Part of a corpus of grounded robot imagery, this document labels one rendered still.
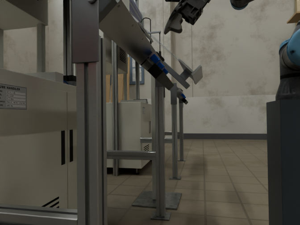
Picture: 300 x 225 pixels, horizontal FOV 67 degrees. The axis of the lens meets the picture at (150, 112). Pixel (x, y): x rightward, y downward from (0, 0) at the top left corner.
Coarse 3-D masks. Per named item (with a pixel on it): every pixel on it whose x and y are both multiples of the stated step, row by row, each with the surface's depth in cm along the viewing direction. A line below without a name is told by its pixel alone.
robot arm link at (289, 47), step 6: (294, 30) 76; (294, 36) 71; (288, 42) 74; (294, 42) 71; (288, 48) 74; (294, 48) 72; (288, 54) 75; (294, 54) 72; (288, 60) 78; (294, 60) 74; (288, 66) 82; (294, 66) 79
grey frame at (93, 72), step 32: (64, 0) 123; (64, 32) 123; (64, 64) 123; (96, 64) 39; (96, 96) 39; (160, 96) 112; (96, 128) 39; (160, 128) 111; (96, 160) 39; (160, 160) 111; (96, 192) 39; (160, 192) 112; (96, 224) 39
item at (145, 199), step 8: (152, 80) 134; (152, 88) 134; (152, 96) 134; (152, 104) 134; (152, 112) 134; (152, 120) 134; (152, 128) 133; (152, 136) 133; (152, 144) 133; (152, 160) 133; (152, 168) 133; (152, 176) 133; (152, 184) 133; (144, 192) 145; (152, 192) 133; (168, 192) 145; (176, 192) 145; (136, 200) 132; (144, 200) 132; (152, 200) 131; (168, 200) 131; (176, 200) 131; (168, 208) 121; (176, 208) 120
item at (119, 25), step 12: (120, 0) 45; (108, 12) 45; (120, 12) 48; (108, 24) 48; (120, 24) 51; (132, 24) 55; (108, 36) 52; (120, 36) 55; (132, 36) 60; (144, 36) 65; (132, 48) 65; (144, 48) 71; (144, 60) 80
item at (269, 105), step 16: (272, 112) 90; (288, 112) 81; (272, 128) 90; (288, 128) 81; (272, 144) 91; (288, 144) 80; (272, 160) 91; (288, 160) 80; (272, 176) 92; (288, 176) 80; (272, 192) 92; (288, 192) 80; (272, 208) 92; (288, 208) 80; (272, 224) 93; (288, 224) 80
